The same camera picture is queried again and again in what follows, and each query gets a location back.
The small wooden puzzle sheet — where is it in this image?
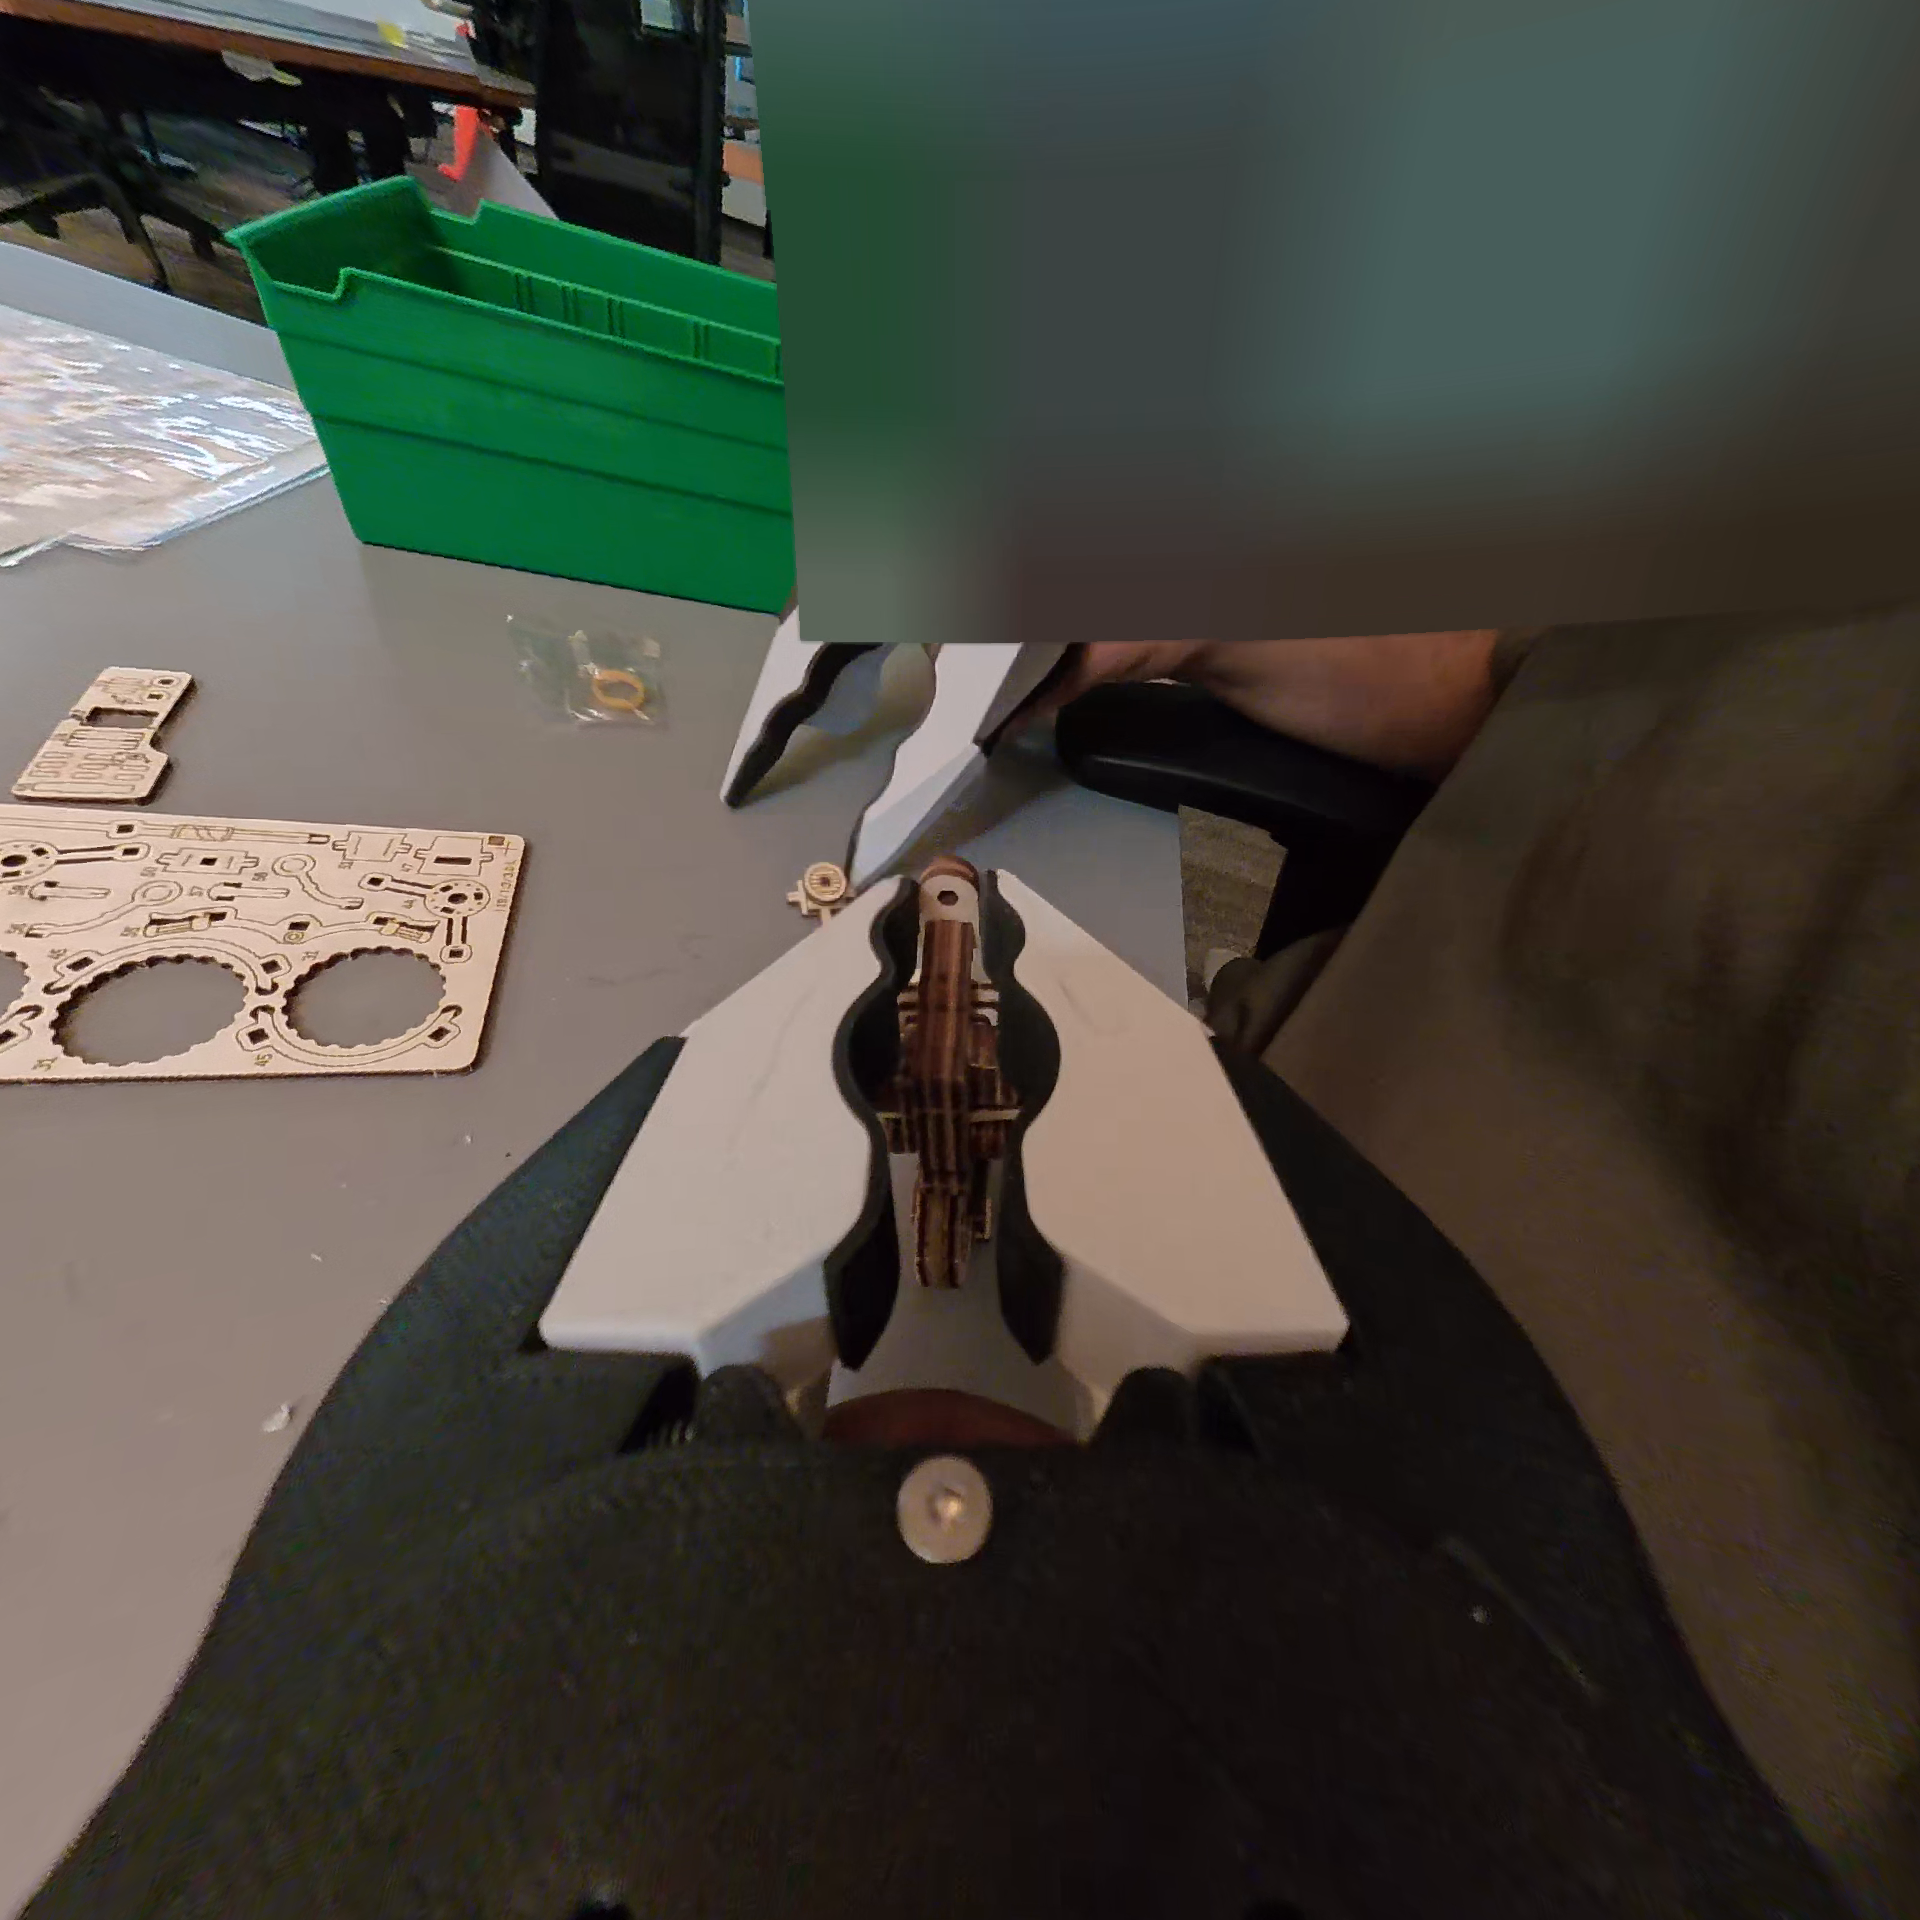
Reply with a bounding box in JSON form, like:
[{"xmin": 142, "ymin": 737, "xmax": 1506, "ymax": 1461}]
[{"xmin": 11, "ymin": 665, "xmax": 197, "ymax": 806}]

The clear plastic bag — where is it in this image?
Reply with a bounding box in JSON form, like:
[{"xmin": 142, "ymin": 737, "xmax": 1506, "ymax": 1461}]
[{"xmin": 0, "ymin": 303, "xmax": 331, "ymax": 570}]

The black chair armrest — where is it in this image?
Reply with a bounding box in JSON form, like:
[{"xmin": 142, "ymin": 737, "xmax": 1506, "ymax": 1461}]
[{"xmin": 1053, "ymin": 682, "xmax": 1433, "ymax": 962}]

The small clear zip bag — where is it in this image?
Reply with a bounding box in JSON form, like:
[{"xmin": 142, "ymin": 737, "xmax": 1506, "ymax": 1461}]
[{"xmin": 503, "ymin": 609, "xmax": 666, "ymax": 729}]

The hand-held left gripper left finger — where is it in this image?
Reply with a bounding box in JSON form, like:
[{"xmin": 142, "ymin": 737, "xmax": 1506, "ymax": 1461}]
[{"xmin": 536, "ymin": 873, "xmax": 920, "ymax": 1420}]

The person's right forearm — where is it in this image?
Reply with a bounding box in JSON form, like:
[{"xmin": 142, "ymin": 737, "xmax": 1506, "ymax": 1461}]
[{"xmin": 1071, "ymin": 630, "xmax": 1501, "ymax": 781}]

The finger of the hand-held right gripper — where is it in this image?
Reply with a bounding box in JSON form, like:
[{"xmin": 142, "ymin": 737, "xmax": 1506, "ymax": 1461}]
[
  {"xmin": 719, "ymin": 639, "xmax": 940, "ymax": 812},
  {"xmin": 847, "ymin": 639, "xmax": 1090, "ymax": 890}
]

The black office chair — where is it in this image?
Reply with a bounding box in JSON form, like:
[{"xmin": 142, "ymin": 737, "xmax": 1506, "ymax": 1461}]
[{"xmin": 0, "ymin": 82, "xmax": 227, "ymax": 287}]

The grey desk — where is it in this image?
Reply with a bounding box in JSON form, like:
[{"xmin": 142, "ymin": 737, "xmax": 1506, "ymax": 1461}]
[{"xmin": 0, "ymin": 240, "xmax": 1201, "ymax": 1920}]

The person's olive shirt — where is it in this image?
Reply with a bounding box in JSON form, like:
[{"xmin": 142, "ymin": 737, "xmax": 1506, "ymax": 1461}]
[{"xmin": 1199, "ymin": 606, "xmax": 1920, "ymax": 1920}]

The dark cabinet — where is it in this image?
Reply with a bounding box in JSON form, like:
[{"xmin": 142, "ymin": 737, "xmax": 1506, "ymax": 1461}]
[{"xmin": 532, "ymin": 0, "xmax": 773, "ymax": 271}]

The wooden motorcycle model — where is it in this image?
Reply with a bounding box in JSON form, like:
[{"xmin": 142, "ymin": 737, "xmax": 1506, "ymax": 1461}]
[{"xmin": 881, "ymin": 853, "xmax": 1009, "ymax": 1295}]

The green plastic bin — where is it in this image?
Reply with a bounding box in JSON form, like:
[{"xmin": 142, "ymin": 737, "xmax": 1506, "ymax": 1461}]
[{"xmin": 223, "ymin": 174, "xmax": 797, "ymax": 618}]

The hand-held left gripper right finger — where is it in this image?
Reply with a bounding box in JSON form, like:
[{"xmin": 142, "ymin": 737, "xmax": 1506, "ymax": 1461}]
[{"xmin": 981, "ymin": 865, "xmax": 1351, "ymax": 1427}]

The wooden puzzle sheet with round holes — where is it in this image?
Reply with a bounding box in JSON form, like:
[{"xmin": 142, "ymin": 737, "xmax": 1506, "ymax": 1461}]
[{"xmin": 0, "ymin": 802, "xmax": 528, "ymax": 1085}]

